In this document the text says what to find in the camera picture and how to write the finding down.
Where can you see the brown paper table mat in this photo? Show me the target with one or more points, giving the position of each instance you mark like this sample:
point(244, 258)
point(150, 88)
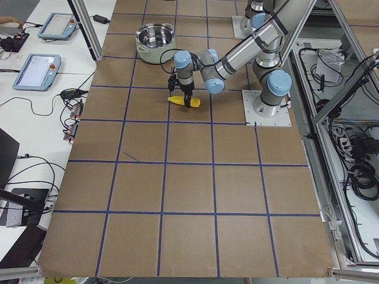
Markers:
point(157, 189)

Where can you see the blue teach pendant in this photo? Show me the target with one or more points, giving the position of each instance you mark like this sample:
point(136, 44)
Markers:
point(58, 26)
point(38, 72)

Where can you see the aluminium frame post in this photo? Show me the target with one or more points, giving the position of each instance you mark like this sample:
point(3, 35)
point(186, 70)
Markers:
point(82, 17)

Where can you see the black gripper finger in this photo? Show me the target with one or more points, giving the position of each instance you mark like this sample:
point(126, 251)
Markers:
point(187, 100)

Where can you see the near blue teach pendant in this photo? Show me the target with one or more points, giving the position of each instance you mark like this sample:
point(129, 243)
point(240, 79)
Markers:
point(38, 72)

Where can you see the far blue teach pendant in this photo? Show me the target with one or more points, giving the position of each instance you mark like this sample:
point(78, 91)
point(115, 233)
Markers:
point(58, 26)

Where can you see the pale green steel pot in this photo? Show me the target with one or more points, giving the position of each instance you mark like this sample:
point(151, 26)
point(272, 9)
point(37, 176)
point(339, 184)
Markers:
point(155, 41)

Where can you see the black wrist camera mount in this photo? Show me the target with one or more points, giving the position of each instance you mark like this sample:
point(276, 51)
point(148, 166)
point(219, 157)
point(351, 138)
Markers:
point(172, 81)

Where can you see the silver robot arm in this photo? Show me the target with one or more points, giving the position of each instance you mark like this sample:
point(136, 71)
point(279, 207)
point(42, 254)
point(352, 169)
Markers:
point(262, 46)
point(255, 15)

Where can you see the yellow corn cob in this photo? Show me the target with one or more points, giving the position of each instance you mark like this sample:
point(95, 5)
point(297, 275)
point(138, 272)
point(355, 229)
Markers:
point(179, 100)

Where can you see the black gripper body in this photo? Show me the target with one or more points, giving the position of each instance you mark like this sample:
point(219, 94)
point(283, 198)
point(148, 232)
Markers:
point(187, 90)

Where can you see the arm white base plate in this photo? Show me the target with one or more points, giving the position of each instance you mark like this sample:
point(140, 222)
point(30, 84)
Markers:
point(261, 115)
point(242, 27)

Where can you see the black power adapter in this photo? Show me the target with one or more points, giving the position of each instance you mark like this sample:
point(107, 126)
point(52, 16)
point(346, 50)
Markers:
point(101, 19)

